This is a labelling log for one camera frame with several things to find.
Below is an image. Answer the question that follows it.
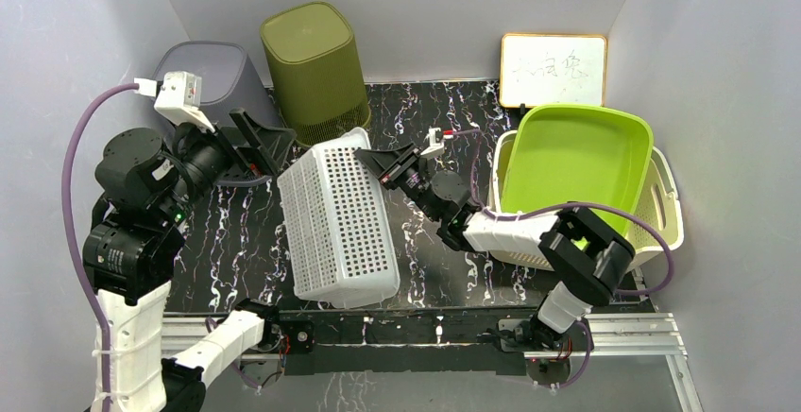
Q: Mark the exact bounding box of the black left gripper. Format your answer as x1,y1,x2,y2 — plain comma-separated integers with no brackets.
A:
160,106,296,221

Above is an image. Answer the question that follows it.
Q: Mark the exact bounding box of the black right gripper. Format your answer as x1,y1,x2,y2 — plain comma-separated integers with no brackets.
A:
355,143,441,223

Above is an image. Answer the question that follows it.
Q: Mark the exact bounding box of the grey slatted bin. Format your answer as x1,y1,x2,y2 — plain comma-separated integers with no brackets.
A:
153,41,286,188

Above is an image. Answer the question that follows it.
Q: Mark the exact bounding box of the white perforated plastic basket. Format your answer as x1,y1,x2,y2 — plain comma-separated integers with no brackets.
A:
277,128,401,309

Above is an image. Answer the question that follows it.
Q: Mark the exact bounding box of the olive green slatted bin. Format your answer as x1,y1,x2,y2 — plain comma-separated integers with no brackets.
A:
259,1,371,146

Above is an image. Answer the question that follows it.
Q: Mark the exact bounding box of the lime green solid tub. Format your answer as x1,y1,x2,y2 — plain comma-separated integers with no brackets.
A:
500,104,654,214

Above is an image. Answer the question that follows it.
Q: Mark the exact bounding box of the cream perforated plastic basket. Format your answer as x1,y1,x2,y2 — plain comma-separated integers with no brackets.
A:
486,130,685,270

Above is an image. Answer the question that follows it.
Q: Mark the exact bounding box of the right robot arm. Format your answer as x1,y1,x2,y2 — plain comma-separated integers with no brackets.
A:
354,145,635,350

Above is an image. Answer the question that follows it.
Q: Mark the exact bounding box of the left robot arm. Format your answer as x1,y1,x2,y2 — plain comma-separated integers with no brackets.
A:
81,109,296,411

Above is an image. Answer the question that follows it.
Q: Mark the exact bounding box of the yellow framed whiteboard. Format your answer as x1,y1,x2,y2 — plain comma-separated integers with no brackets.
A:
498,33,607,109

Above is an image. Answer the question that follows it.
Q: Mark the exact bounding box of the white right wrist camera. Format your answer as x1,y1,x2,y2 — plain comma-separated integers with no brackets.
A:
420,128,453,160

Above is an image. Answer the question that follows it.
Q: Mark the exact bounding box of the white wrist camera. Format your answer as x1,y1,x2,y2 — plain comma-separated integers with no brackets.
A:
420,128,453,160
133,71,215,133

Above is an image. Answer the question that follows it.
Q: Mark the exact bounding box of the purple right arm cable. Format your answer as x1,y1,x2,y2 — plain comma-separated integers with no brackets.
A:
450,129,675,391

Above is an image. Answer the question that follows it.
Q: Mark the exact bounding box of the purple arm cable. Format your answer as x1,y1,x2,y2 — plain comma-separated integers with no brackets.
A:
450,129,675,391
60,82,142,412

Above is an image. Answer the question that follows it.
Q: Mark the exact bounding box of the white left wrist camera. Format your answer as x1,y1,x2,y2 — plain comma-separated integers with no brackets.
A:
133,71,215,133

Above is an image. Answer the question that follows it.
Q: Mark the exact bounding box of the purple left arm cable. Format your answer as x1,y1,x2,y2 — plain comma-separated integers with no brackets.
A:
60,82,142,412

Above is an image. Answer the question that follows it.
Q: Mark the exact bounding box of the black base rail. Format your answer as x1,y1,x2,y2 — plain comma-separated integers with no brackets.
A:
280,306,535,375

